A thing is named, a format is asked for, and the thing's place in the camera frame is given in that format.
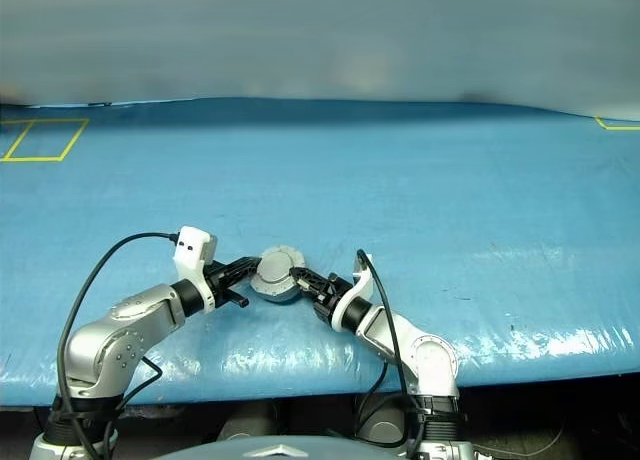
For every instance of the grey robot torso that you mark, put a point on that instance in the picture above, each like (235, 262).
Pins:
(275, 451)

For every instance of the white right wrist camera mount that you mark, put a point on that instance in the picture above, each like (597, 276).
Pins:
(360, 292)

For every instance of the grey rounded shape under table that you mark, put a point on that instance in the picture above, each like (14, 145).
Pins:
(237, 427)
(377, 427)

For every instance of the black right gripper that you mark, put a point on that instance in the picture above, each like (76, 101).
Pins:
(330, 295)

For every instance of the round motor housing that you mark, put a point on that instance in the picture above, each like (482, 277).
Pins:
(275, 295)

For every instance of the blue plastic table cover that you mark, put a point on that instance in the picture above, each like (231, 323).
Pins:
(400, 205)

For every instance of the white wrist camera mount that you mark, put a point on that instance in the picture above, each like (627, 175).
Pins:
(360, 292)
(192, 245)

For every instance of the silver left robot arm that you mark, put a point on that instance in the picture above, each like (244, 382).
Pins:
(125, 325)

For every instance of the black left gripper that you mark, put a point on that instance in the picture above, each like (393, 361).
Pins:
(217, 280)

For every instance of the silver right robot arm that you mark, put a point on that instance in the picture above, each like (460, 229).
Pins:
(430, 360)

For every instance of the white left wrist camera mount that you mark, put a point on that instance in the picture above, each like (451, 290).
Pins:
(192, 245)

